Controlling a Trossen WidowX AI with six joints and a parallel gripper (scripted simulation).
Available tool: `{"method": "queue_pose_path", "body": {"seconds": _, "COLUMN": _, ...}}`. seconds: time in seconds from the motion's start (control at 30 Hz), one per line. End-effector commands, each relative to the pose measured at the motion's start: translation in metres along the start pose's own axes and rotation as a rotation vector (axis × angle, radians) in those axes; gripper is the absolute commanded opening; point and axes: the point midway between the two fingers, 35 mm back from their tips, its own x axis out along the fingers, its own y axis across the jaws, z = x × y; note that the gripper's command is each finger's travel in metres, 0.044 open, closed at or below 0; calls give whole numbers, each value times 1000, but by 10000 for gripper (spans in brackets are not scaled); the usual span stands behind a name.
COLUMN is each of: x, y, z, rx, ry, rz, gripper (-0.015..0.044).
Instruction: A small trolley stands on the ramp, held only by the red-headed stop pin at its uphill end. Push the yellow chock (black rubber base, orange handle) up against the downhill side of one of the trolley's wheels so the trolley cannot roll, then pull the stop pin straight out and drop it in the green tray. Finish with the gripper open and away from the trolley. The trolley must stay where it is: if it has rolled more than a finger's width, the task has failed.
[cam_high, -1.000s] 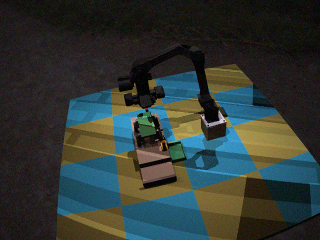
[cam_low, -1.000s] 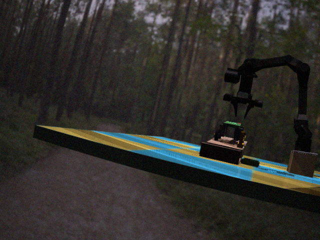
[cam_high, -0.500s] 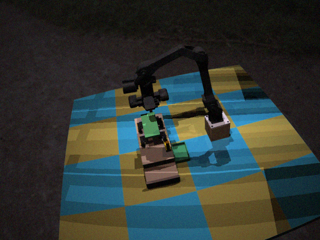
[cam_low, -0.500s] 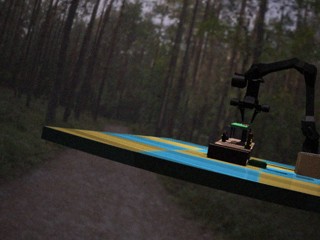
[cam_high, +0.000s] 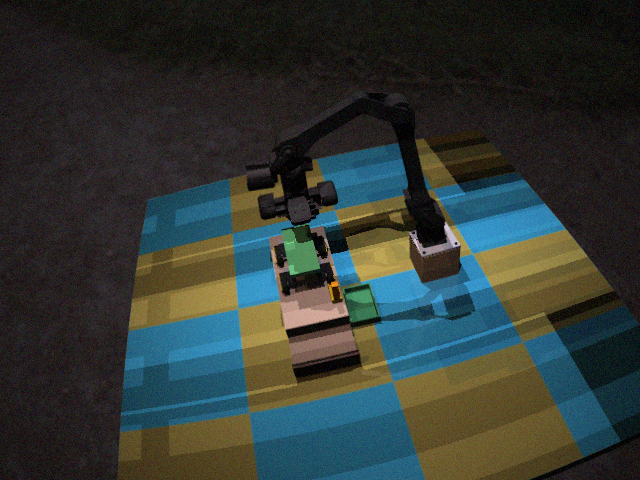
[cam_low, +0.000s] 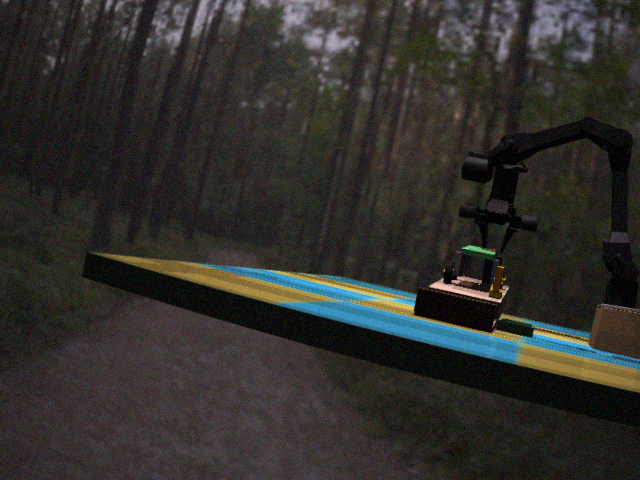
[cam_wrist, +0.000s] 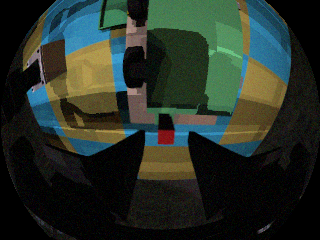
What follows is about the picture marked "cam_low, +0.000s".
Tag green trolley with black wheels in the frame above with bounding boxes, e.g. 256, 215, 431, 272
443, 245, 507, 289

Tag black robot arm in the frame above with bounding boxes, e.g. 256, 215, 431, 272
462, 117, 639, 309

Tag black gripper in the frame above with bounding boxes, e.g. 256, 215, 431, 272
459, 186, 539, 254

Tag tan sloped ramp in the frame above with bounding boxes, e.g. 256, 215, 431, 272
414, 272, 509, 333

